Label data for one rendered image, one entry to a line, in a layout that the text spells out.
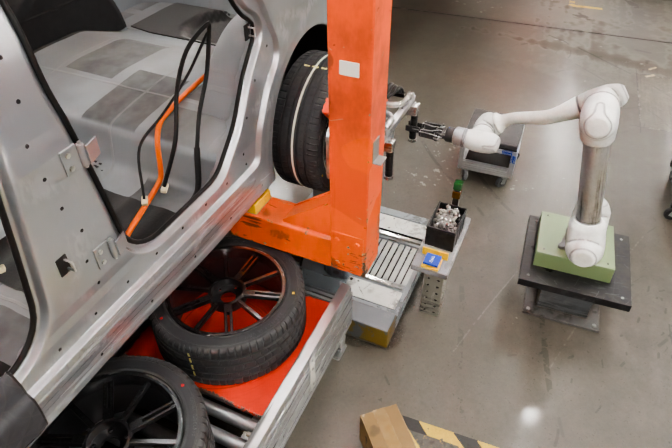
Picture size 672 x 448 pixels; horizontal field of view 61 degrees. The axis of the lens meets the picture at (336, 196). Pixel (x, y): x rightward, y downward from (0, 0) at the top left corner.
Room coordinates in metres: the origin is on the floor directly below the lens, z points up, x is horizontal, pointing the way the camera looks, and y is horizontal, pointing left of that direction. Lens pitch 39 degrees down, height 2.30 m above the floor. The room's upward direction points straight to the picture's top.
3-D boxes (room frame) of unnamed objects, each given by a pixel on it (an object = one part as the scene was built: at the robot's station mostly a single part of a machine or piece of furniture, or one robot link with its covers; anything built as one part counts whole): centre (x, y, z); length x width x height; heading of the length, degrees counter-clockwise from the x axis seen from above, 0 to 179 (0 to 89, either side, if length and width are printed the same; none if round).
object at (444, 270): (1.98, -0.50, 0.44); 0.43 x 0.17 x 0.03; 155
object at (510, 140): (3.17, -1.05, 0.17); 0.43 x 0.36 x 0.34; 158
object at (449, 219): (2.01, -0.52, 0.51); 0.20 x 0.14 x 0.13; 154
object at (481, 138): (2.25, -0.70, 0.83); 0.16 x 0.13 x 0.11; 65
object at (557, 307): (2.01, -1.19, 0.15); 0.50 x 0.50 x 0.30; 69
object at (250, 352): (1.64, 0.47, 0.39); 0.66 x 0.66 x 0.24
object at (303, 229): (1.92, 0.23, 0.69); 0.52 x 0.17 x 0.35; 65
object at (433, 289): (1.95, -0.49, 0.21); 0.10 x 0.10 x 0.42; 65
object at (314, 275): (2.07, 0.09, 0.26); 0.42 x 0.18 x 0.35; 65
